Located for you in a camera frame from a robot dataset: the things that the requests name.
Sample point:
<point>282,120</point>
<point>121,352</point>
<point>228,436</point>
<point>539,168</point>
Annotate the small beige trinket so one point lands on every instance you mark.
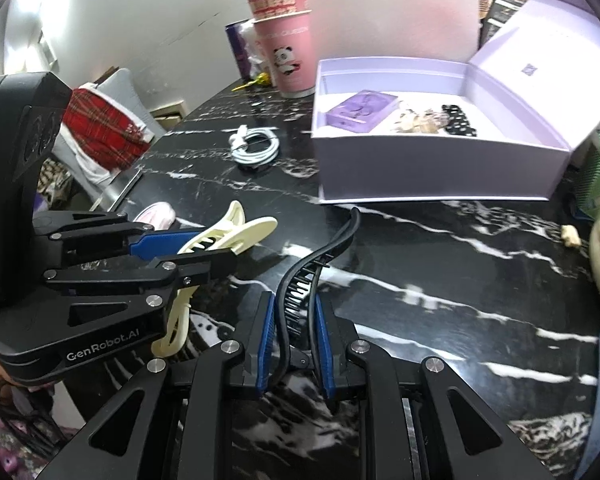
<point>570,236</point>

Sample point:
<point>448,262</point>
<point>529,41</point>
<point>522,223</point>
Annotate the black banana hair clip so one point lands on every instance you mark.
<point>300,285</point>

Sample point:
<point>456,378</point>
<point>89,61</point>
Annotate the green comb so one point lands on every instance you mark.
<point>592,180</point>

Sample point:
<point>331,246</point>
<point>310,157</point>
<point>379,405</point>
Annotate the black polka-dot hair clip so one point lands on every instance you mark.
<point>457,120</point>

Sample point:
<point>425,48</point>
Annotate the cream claw hair clip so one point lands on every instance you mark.
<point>240,232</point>

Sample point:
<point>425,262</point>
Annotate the dark printed brochure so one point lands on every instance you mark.
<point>500,5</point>

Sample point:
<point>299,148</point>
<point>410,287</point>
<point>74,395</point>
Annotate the red-banded pink paper cup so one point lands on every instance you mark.
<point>277,2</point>

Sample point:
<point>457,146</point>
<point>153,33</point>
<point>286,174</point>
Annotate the purple eyeshadow palette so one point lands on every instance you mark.
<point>360,110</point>

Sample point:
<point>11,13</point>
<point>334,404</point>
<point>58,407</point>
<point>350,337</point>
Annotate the panda print pink paper cup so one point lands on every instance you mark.
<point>290,55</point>

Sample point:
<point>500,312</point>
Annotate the purple floral cloth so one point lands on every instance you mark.
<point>5,450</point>

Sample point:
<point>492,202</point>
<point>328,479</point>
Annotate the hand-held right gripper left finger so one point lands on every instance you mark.
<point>265,340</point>

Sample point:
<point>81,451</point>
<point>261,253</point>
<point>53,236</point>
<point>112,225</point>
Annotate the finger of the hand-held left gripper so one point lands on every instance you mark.
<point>200,265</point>
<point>150,245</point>

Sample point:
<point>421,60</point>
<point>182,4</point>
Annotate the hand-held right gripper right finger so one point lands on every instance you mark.
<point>325,347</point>

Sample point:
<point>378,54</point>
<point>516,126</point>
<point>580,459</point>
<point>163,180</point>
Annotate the red plaid cloth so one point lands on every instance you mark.
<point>95,130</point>

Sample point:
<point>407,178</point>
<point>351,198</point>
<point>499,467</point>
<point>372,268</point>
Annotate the purple drink can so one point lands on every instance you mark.
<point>237,45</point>

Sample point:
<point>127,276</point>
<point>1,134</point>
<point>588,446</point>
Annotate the lavender gift box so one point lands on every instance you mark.
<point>430,170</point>

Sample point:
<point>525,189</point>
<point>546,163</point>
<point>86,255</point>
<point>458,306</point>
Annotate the beige hair accessory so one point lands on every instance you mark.
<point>420,122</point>

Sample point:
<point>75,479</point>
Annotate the grey fabric chair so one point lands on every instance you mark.
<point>125,85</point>

